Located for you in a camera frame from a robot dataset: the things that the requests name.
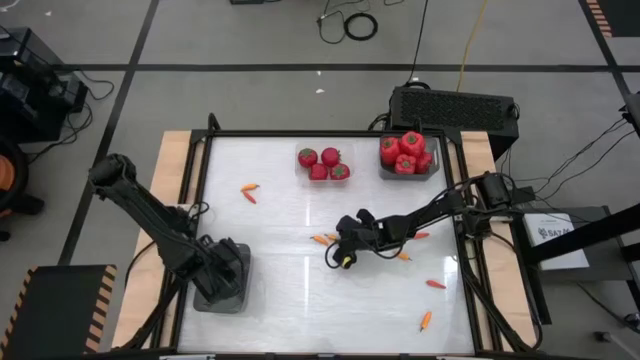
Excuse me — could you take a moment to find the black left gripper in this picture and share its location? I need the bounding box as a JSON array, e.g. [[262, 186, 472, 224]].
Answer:
[[192, 235, 248, 306]]

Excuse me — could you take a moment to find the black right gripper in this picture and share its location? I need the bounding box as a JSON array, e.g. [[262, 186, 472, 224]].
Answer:
[[335, 208, 401, 254]]

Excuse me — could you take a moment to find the red bell pepper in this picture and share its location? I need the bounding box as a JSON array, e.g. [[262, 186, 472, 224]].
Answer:
[[379, 136, 402, 167], [393, 153, 418, 176], [399, 130, 427, 159], [414, 151, 434, 175]]

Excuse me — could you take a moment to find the grey plastic basket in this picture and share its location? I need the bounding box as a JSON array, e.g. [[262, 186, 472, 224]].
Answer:
[[192, 242, 253, 315], [378, 132, 442, 182]]

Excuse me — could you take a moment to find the clear plastic basket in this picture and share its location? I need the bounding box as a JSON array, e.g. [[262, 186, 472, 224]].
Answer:
[[294, 141, 356, 189]]

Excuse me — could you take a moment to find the light wooden side board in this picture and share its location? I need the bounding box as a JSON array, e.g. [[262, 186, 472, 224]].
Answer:
[[458, 130, 539, 351], [110, 130, 209, 351]]

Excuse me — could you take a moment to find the black perforated computer case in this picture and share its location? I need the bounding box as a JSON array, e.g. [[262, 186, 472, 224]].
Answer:
[[388, 85, 521, 161]]

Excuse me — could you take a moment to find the black orange-striped platform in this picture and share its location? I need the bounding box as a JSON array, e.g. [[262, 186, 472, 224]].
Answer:
[[0, 264, 119, 360], [584, 0, 640, 39]]

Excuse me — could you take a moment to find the white printed box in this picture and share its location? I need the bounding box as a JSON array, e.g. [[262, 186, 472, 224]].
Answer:
[[522, 212, 592, 272]]

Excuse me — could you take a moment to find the black metal side stand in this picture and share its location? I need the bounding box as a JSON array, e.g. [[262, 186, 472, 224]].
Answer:
[[509, 202, 640, 326]]

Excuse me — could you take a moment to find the orange black round object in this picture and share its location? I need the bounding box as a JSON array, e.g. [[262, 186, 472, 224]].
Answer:
[[0, 137, 30, 217]]

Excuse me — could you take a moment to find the black equipment cart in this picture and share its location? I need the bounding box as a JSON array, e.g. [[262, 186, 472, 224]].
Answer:
[[0, 27, 90, 144]]

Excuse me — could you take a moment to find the black aluminium table frame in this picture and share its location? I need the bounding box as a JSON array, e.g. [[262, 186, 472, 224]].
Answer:
[[119, 112, 551, 360]]

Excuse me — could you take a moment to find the long black cable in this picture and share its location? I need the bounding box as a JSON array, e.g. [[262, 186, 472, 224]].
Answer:
[[408, 0, 430, 84]]

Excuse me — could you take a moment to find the coiled black cable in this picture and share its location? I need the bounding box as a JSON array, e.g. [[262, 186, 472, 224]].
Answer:
[[342, 12, 380, 42]]

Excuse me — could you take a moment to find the long yellow cable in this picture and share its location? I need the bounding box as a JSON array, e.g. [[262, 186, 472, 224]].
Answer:
[[455, 0, 489, 92]]

